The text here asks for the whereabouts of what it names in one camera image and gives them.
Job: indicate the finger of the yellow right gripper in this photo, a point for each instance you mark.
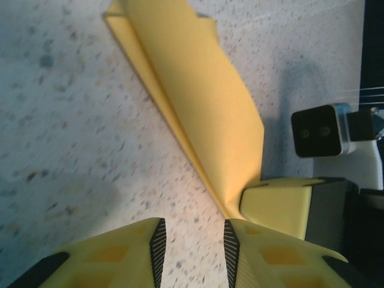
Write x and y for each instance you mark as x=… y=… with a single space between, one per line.
x=276 y=210

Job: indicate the right camera mount bracket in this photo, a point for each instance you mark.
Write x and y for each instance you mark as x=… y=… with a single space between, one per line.
x=345 y=168

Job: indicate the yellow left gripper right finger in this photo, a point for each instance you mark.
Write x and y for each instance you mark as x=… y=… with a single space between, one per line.
x=276 y=264

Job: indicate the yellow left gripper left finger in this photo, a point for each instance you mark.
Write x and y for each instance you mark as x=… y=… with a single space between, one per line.
x=114 y=264

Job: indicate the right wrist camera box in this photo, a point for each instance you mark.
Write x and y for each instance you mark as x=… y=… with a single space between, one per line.
x=318 y=132

